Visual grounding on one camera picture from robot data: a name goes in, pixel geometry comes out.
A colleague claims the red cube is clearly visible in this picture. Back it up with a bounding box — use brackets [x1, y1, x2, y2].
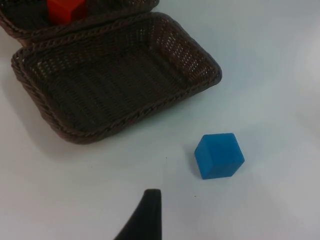
[46, 0, 88, 26]

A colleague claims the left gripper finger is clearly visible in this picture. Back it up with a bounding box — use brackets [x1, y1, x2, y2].
[113, 189, 163, 240]

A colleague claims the dark brown wicker basket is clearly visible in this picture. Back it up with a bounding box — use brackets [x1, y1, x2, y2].
[10, 11, 223, 146]
[0, 0, 161, 47]

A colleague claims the blue cube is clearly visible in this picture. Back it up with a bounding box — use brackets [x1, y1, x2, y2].
[194, 132, 245, 180]

